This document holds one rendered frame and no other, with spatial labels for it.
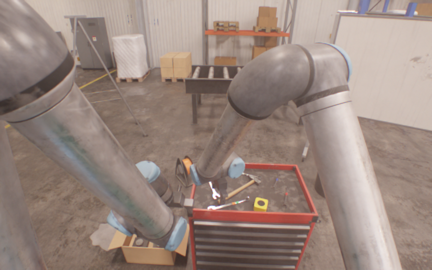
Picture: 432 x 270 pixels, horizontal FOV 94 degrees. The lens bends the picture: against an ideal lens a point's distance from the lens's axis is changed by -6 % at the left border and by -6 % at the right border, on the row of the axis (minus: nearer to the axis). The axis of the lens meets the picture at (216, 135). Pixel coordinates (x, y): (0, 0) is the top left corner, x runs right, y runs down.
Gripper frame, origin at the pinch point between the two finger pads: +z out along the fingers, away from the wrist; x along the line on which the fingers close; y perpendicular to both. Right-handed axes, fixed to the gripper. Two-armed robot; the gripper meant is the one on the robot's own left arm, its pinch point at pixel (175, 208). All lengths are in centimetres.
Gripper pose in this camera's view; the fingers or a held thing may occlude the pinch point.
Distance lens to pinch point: 99.7
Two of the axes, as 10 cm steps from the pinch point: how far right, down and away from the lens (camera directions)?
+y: 1.1, -7.9, 6.0
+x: -9.8, 0.1, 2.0
